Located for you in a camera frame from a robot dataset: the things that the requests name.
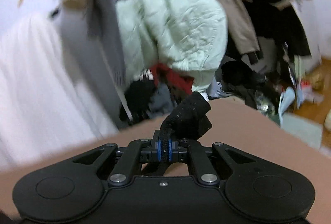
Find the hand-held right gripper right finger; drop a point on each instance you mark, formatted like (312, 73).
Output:
(170, 152)

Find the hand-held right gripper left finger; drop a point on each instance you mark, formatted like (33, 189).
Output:
(158, 152)

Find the black sweater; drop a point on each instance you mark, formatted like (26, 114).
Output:
(191, 115)

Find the dark clothes pile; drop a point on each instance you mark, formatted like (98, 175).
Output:
(238, 76)

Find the blue grey cloth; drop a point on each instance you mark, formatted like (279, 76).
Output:
(160, 99)

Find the black cloth pile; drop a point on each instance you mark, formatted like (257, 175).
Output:
(139, 94)

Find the red garment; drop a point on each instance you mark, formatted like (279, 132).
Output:
(178, 79)

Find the brown bed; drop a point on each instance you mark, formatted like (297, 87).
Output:
(245, 130)

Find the mint green padded jacket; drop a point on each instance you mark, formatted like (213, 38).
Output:
(175, 32)

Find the light blue cloth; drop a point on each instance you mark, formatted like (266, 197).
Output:
(287, 99)

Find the grey hanging cloth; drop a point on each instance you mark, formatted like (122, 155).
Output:
(103, 32)

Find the pale green mat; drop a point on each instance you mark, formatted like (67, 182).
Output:
(302, 130)

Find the white draped cloth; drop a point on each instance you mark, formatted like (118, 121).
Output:
(38, 84)

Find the beige coat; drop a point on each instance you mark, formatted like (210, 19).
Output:
(240, 19)

